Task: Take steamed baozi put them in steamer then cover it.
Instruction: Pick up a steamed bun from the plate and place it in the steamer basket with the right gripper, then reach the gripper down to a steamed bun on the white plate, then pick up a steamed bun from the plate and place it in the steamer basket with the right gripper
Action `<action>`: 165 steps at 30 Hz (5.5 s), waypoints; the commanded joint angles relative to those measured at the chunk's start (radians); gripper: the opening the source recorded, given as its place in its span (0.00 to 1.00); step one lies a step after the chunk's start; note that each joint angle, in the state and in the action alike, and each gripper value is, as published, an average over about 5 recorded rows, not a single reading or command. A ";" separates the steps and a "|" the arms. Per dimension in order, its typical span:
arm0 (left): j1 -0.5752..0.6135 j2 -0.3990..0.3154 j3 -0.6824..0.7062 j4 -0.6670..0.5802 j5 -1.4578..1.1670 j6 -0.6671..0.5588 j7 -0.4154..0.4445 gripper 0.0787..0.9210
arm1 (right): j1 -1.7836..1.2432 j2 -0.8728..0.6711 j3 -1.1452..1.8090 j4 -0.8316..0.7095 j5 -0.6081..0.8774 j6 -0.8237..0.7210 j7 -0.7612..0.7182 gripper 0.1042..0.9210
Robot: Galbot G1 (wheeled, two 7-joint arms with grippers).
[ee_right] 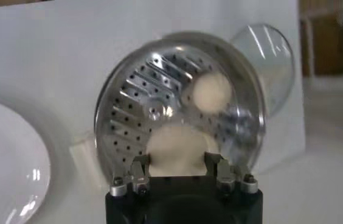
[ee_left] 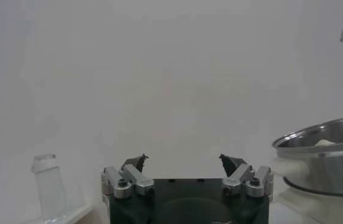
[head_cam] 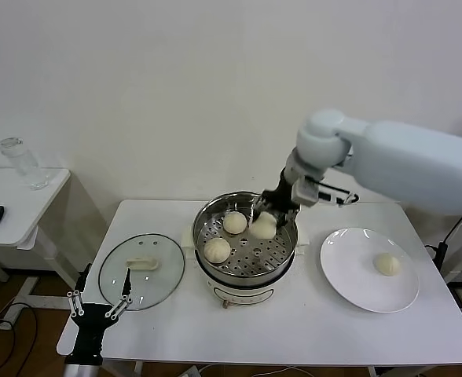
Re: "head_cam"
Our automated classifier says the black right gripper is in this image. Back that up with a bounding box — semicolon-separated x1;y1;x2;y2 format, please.
250;167;302;229

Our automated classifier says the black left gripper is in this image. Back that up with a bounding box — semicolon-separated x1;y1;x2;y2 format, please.
63;263;134;365

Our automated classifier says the white electric cooking pot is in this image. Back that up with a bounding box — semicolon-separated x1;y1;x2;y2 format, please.
180;219;310;311

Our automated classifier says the white side table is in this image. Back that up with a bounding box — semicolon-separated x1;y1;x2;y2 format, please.
0;167;86;311

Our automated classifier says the thin white floor cable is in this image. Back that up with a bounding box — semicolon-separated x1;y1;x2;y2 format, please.
199;364;369;377

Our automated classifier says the white steamed baozi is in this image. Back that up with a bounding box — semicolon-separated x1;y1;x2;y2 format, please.
222;210;248;236
248;211;278;240
372;252;402;277
203;237;232;264

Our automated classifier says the clear glass jar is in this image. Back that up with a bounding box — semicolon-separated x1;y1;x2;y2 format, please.
0;137;48;192

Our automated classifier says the round glass pot lid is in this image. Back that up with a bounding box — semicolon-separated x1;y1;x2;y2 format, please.
97;233;187;312

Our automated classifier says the black cable with adapter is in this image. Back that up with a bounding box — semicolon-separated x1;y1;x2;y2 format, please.
424;214;462;272

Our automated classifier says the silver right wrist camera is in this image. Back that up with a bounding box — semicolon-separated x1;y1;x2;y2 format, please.
291;176;360;207

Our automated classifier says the white round plate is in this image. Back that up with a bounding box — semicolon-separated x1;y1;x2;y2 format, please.
319;226;420;314

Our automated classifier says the stainless steel steamer basket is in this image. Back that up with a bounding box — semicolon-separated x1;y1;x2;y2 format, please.
192;191;299;287

